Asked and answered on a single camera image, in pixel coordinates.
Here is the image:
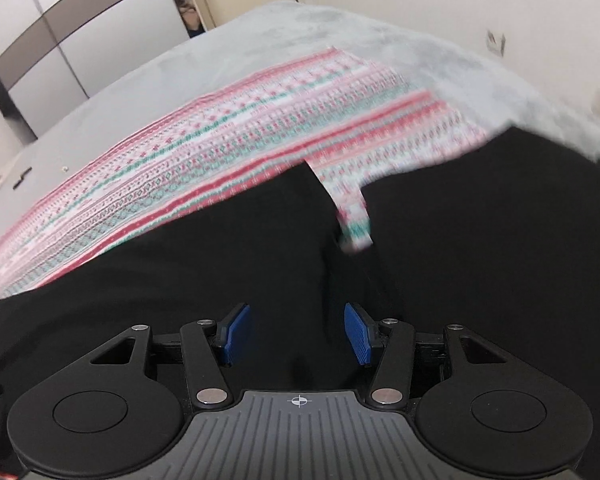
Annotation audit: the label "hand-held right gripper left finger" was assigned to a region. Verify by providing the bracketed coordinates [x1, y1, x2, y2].
[72, 303, 252, 408]

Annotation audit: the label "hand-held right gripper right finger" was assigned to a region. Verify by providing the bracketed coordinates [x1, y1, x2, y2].
[344, 303, 528, 408]

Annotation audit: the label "black pants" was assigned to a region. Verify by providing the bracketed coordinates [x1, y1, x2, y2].
[0, 164, 376, 461]

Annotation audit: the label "folded black garment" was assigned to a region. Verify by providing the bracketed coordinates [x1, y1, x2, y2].
[330, 126, 600, 461]

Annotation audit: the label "striped patterned blanket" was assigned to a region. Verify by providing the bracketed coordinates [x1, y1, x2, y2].
[0, 46, 492, 343]

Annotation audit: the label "shelf clutter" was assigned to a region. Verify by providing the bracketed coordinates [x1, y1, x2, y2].
[176, 0, 204, 33]

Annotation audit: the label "white and grey wardrobe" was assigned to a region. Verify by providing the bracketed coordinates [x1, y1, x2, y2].
[0, 0, 217, 142]

